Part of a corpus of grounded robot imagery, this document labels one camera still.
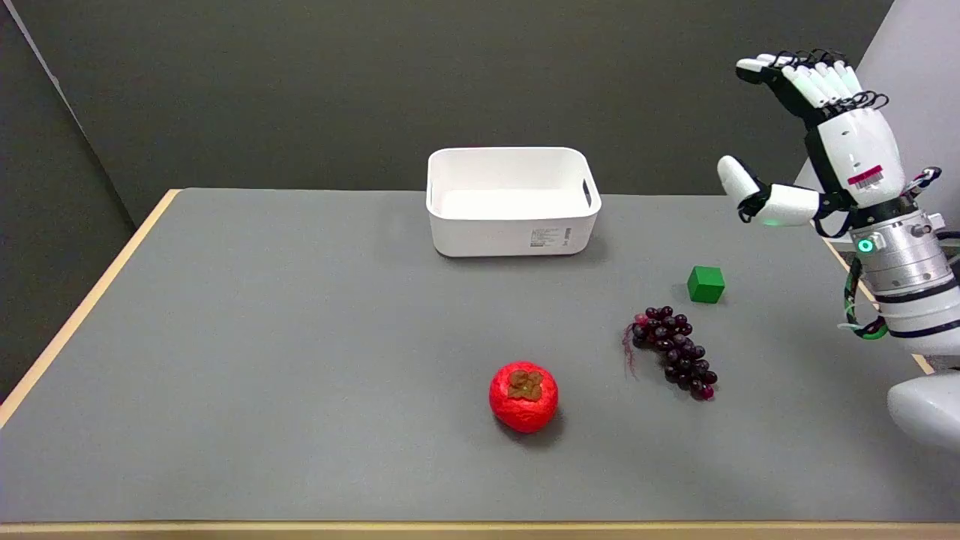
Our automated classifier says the white plastic bin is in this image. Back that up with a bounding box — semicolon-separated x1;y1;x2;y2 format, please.
426;146;602;258

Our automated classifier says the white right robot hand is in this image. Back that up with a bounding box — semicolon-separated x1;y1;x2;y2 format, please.
717;49;919;228

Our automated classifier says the dark purple grape bunch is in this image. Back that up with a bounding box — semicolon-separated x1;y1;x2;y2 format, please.
622;306;719;401

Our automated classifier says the green cube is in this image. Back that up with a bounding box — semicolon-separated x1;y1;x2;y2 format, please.
687;265;726;305

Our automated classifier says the red tomato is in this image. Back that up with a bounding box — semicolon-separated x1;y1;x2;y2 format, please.
489;361;560;434

